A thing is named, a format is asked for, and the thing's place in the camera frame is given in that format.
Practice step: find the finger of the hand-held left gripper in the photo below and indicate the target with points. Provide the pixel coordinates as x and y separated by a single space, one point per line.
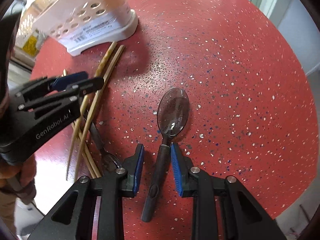
92 85
67 80

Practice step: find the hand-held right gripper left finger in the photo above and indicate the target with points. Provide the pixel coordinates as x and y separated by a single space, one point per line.
138 170

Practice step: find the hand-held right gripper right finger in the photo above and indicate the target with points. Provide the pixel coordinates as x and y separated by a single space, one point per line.
177 170

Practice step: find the wooden chopstick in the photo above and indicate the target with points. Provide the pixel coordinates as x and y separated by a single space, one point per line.
107 55
87 157
117 57
93 160

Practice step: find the beige flower cutout storage rack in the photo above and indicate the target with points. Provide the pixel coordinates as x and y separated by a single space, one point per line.
32 12

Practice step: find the beige plastic utensil holder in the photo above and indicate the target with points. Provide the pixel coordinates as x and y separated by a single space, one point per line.
82 30

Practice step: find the person's left hand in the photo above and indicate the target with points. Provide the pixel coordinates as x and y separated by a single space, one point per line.
27 177

